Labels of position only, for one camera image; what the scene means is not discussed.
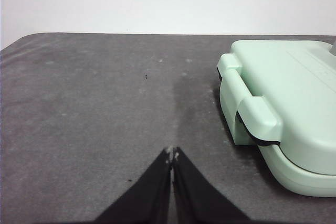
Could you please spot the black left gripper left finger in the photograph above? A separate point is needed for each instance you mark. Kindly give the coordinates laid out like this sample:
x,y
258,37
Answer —
x,y
147,200

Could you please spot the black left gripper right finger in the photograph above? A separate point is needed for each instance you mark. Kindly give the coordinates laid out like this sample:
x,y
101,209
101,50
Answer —
x,y
199,200

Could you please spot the mint green breakfast maker appliance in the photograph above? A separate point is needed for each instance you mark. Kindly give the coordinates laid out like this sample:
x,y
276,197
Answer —
x,y
288,119

